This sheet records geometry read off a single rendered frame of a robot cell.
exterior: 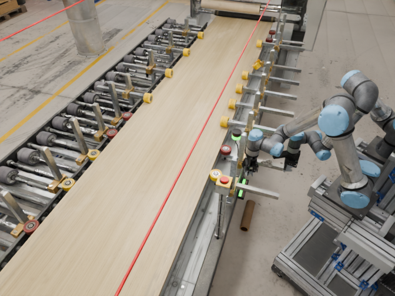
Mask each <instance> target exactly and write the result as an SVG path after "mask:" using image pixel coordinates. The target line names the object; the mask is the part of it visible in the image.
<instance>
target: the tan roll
mask: <svg viewBox="0 0 395 296"><path fill-rule="evenodd" d="M195 3H196V4H201V7H202V8H207V9H218V10H223V11H233V12H243V13H249V14H260V11H264V8H261V7H260V5H261V4H254V3H248V2H237V1H226V0H202V1H195ZM265 11H266V12H277V13H279V12H280V10H278V9H267V8H266V10H265Z"/></svg>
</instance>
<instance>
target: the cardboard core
mask: <svg viewBox="0 0 395 296"><path fill-rule="evenodd" d="M254 207H255V202H254V201H253V200H248V201H247V202H246V207H245V210H244V213H243V218H242V222H241V225H240V229H241V230H242V231H245V232H247V231H249V227H250V222H251V219H252V214H253V210H254Z"/></svg>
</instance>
